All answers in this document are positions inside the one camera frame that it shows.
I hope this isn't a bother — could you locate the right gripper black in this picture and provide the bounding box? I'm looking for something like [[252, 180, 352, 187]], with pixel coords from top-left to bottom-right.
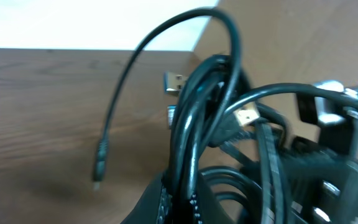
[[255, 80, 358, 224]]

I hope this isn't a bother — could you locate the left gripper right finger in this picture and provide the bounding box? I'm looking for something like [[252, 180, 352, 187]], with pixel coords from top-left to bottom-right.
[[191, 174, 234, 224]]

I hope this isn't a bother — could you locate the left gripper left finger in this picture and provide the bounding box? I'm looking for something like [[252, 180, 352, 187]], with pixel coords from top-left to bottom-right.
[[121, 171, 173, 224]]

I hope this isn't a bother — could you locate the short black USB cable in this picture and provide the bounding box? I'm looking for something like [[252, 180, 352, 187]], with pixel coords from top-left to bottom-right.
[[91, 6, 260, 191]]

